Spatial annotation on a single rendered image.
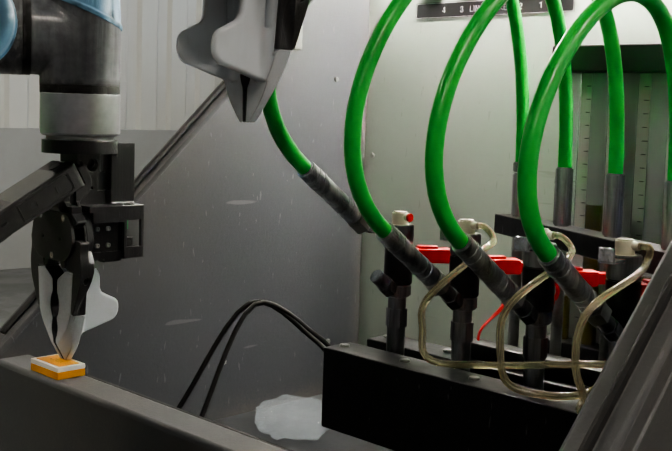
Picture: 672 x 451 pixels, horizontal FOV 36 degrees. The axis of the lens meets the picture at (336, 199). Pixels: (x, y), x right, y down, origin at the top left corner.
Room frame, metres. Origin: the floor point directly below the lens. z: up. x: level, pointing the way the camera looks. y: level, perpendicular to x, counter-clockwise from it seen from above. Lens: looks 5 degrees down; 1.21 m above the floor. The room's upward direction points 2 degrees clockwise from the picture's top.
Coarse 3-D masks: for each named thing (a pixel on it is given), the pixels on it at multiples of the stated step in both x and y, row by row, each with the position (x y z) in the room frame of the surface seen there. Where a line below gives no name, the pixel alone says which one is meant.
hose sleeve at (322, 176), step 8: (312, 168) 0.90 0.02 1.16; (320, 168) 0.91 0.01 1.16; (304, 176) 0.90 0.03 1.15; (312, 176) 0.90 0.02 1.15; (320, 176) 0.91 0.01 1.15; (312, 184) 0.91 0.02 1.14; (320, 184) 0.91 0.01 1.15; (328, 184) 0.92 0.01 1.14; (320, 192) 0.92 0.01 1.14; (328, 192) 0.92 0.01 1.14; (336, 192) 0.92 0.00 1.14; (328, 200) 0.93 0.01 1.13; (336, 200) 0.93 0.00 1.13; (344, 200) 0.93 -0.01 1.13; (352, 200) 0.95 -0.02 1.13; (336, 208) 0.93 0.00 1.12; (344, 208) 0.93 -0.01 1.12; (352, 208) 0.94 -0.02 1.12; (344, 216) 0.94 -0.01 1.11; (352, 216) 0.94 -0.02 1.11; (360, 216) 0.95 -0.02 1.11
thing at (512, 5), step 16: (512, 0) 1.11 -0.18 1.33; (512, 16) 1.12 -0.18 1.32; (512, 32) 1.12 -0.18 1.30; (272, 96) 0.87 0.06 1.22; (528, 96) 1.14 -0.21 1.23; (272, 112) 0.87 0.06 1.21; (272, 128) 0.88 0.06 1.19; (288, 144) 0.88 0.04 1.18; (288, 160) 0.89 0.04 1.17; (304, 160) 0.90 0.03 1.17
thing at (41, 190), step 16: (32, 176) 0.98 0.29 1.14; (48, 176) 0.96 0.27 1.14; (64, 176) 0.96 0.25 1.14; (80, 176) 0.98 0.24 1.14; (16, 192) 0.95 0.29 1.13; (32, 192) 0.94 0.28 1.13; (48, 192) 0.95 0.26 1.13; (64, 192) 0.96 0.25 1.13; (0, 208) 0.92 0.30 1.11; (16, 208) 0.93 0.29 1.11; (32, 208) 0.94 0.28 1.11; (48, 208) 0.95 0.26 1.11; (0, 224) 0.92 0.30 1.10; (16, 224) 0.93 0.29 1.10; (0, 240) 0.92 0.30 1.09
